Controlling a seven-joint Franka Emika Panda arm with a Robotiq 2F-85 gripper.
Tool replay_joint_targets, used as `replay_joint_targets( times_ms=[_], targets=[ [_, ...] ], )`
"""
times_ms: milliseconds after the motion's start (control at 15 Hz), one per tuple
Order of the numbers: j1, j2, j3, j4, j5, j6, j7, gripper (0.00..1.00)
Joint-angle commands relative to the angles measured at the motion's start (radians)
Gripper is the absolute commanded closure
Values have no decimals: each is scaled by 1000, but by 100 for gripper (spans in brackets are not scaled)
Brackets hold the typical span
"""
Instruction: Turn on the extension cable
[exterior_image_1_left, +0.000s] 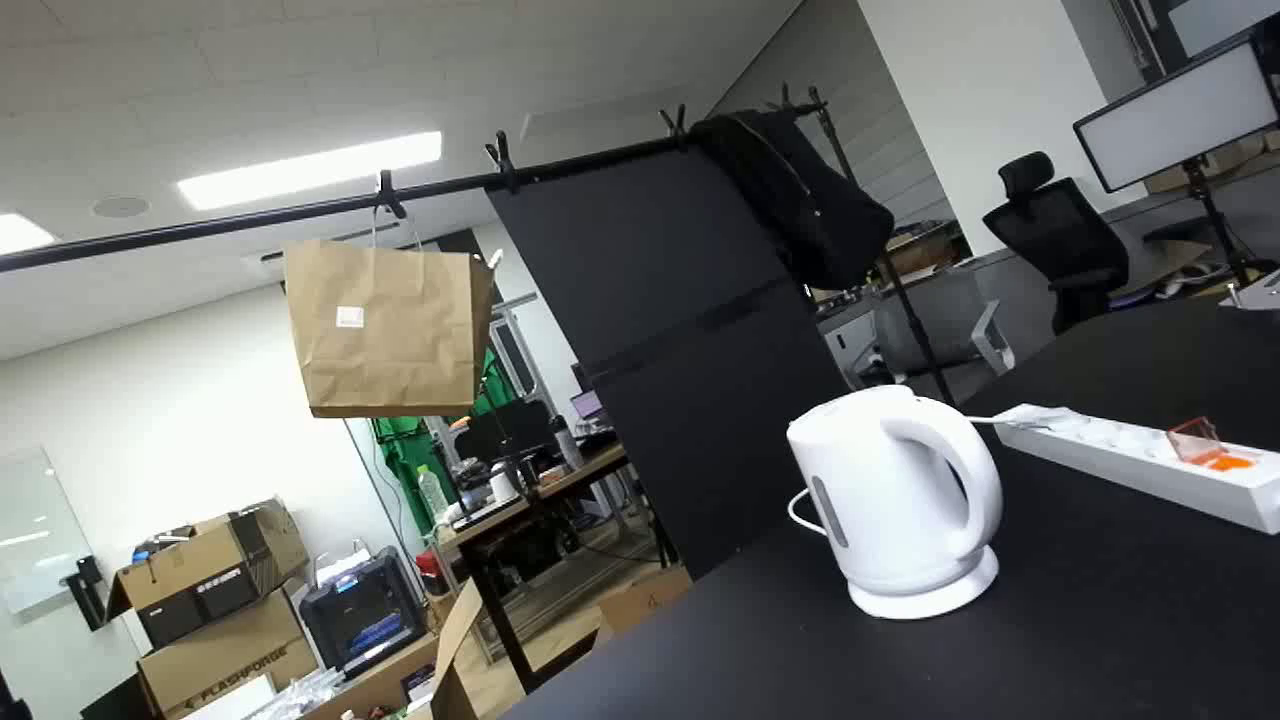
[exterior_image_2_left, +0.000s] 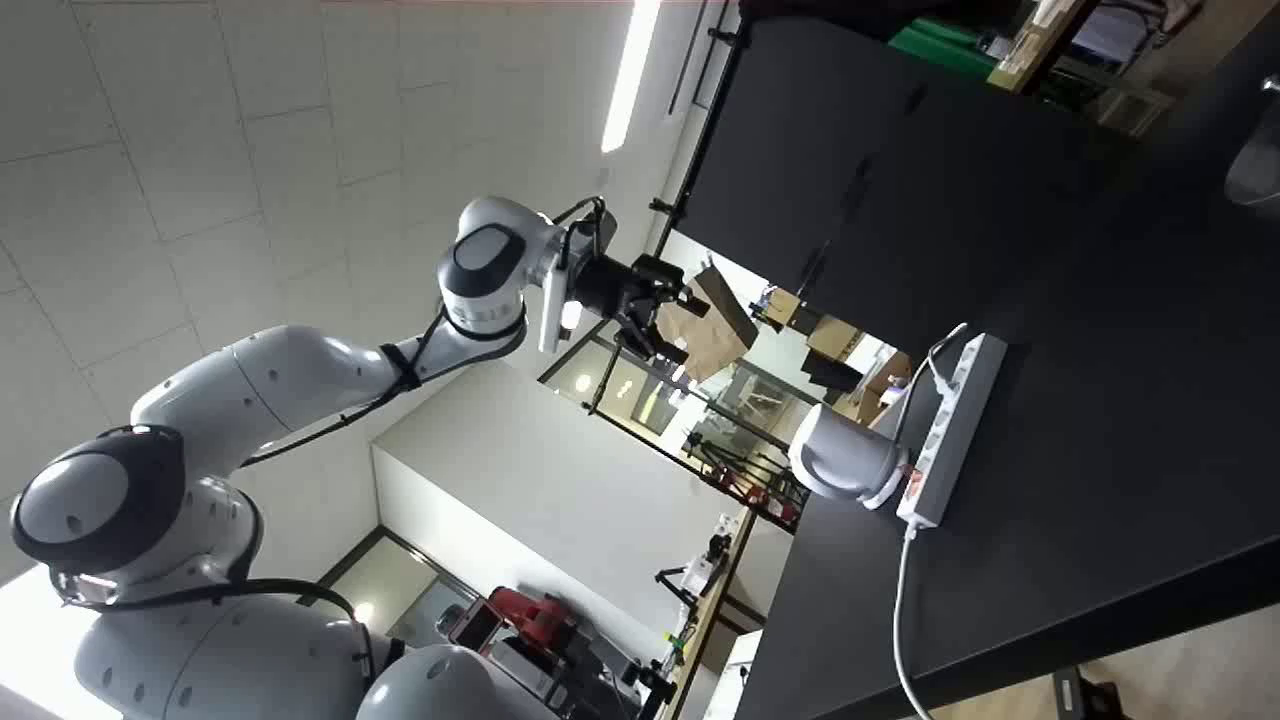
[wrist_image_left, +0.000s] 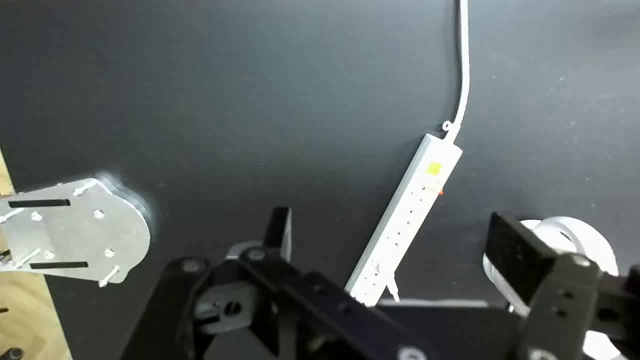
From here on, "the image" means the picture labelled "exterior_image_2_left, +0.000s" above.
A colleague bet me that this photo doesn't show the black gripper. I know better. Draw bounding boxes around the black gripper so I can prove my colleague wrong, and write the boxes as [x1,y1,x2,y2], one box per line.
[574,256,692,360]

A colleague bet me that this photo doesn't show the white electric kettle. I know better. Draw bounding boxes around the white electric kettle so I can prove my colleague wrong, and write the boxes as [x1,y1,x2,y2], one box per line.
[783,400,911,514]

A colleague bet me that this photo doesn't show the white kettle cord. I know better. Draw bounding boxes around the white kettle cord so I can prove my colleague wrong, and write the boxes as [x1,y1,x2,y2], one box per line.
[890,314,978,411]

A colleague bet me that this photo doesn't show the grey rounded object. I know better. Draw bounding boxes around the grey rounded object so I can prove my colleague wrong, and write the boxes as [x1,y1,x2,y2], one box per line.
[1222,74,1280,217]

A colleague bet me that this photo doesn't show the white power strip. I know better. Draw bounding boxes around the white power strip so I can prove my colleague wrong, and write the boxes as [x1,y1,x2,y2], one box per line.
[894,330,1014,532]

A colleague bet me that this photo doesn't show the long ceiling light panel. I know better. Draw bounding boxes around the long ceiling light panel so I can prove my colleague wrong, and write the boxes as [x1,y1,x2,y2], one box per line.
[598,0,667,158]

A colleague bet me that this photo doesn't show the red machine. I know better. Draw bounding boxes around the red machine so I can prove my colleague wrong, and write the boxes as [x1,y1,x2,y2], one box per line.
[480,584,581,655]

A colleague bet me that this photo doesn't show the black backdrop panel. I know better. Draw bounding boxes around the black backdrop panel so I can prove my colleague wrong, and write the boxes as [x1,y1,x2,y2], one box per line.
[674,12,1136,354]

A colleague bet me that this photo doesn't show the white power strip cable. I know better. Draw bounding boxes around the white power strip cable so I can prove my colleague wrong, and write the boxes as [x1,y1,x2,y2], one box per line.
[884,518,936,720]

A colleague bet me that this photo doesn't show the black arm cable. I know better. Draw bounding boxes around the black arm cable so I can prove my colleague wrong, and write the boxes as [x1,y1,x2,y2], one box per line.
[235,307,463,471]

